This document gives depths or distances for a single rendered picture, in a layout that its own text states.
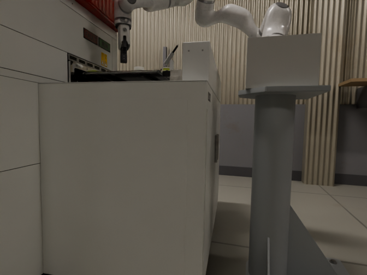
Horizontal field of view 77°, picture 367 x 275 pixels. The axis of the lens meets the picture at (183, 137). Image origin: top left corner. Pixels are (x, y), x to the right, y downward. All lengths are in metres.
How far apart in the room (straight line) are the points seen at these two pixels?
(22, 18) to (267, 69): 0.88
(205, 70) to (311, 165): 2.30
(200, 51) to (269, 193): 0.62
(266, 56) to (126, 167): 0.66
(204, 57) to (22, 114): 0.66
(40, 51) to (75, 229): 0.68
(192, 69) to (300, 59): 0.41
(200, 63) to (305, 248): 0.87
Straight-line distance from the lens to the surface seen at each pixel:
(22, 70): 0.99
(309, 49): 1.02
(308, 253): 1.22
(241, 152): 3.00
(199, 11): 1.46
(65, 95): 0.95
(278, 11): 1.32
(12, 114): 0.95
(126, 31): 1.26
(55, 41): 1.14
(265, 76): 0.97
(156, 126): 0.78
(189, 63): 0.84
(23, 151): 0.98
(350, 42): 3.29
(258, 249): 1.13
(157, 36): 3.40
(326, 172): 3.01
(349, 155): 3.20
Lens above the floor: 0.69
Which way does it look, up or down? 4 degrees down
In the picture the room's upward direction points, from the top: 1 degrees clockwise
